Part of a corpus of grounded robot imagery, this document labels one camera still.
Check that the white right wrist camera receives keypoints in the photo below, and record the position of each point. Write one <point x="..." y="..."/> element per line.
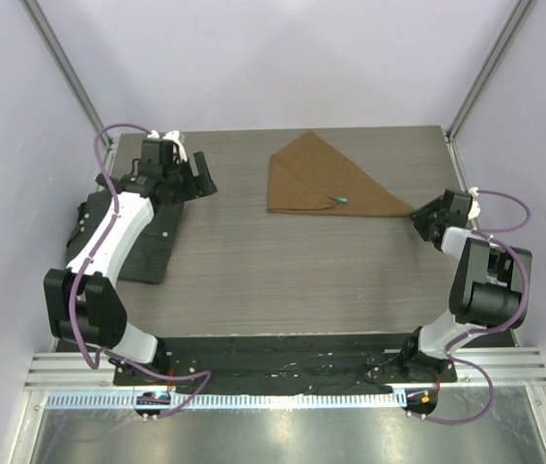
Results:
<point x="475" y="206"/>

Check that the left aluminium corner post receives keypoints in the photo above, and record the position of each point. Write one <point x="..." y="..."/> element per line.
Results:
<point x="62" y="61"/>

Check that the aluminium corner post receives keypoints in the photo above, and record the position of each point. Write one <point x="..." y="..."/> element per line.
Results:
<point x="62" y="61"/>
<point x="511" y="27"/>

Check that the right aluminium corner post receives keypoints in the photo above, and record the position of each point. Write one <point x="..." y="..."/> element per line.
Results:
<point x="511" y="27"/>

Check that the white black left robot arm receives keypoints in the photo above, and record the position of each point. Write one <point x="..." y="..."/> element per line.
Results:
<point x="127" y="232"/>

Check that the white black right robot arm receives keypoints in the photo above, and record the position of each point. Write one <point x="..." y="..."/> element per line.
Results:
<point x="490" y="291"/>

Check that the white slotted cable duct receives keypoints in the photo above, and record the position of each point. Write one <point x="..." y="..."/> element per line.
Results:
<point x="151" y="400"/>

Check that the brown cloth napkin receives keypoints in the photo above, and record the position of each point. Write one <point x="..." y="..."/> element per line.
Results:
<point x="306" y="173"/>

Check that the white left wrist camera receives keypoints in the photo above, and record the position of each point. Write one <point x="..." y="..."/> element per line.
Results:
<point x="170" y="145"/>

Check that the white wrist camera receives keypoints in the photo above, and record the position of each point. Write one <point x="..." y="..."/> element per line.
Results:
<point x="170" y="145"/>
<point x="475" y="206"/>

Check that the aluminium frame rail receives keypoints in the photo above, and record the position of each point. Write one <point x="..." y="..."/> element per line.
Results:
<point x="507" y="367"/>

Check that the dark striped folded shirt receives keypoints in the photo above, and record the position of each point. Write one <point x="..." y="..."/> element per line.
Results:
<point x="148" y="258"/>

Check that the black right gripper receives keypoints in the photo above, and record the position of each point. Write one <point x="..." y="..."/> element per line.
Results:
<point x="421" y="215"/>

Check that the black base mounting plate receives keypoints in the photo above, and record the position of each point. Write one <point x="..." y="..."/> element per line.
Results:
<point x="323" y="364"/>

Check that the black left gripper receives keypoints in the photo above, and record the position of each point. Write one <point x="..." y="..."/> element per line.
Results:
<point x="203" y="182"/>

